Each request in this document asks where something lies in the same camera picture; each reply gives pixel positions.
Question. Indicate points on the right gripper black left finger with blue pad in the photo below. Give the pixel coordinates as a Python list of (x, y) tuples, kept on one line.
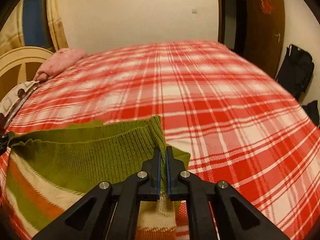
[(109, 211)]

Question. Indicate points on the white patterned pillow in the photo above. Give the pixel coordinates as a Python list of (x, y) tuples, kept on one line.
[(14, 100)]

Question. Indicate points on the brown wooden door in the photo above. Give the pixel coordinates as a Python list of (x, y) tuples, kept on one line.
[(261, 46)]

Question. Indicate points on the beige curtain panel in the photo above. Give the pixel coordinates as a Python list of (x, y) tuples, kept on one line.
[(11, 36), (55, 25)]

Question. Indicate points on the dark window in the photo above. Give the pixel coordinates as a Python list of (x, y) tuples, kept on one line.
[(33, 24)]

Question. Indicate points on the beige curtain left panel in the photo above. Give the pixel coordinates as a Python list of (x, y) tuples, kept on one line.
[(11, 36)]

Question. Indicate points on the metal door handle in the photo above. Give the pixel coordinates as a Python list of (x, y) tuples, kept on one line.
[(278, 36)]

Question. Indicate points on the red white plaid bedspread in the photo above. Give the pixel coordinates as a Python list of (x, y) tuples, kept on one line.
[(232, 120)]

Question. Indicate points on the green knit sweater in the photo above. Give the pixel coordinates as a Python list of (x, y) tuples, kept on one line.
[(49, 170)]

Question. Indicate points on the red door decoration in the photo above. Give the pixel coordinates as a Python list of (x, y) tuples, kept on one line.
[(266, 7)]

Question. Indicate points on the cream wooden headboard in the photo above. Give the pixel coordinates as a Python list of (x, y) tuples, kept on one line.
[(20, 65)]

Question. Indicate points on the black backpack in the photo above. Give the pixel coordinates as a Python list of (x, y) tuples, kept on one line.
[(296, 71)]

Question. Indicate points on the pink pillow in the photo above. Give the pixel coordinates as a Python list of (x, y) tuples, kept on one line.
[(58, 62)]

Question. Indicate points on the black dark object on floor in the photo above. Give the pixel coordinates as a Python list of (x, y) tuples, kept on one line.
[(311, 109)]

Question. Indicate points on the beige curtain right panel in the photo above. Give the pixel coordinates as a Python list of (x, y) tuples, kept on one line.
[(55, 25)]

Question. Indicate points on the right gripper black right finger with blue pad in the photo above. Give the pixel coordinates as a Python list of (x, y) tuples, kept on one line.
[(216, 210)]

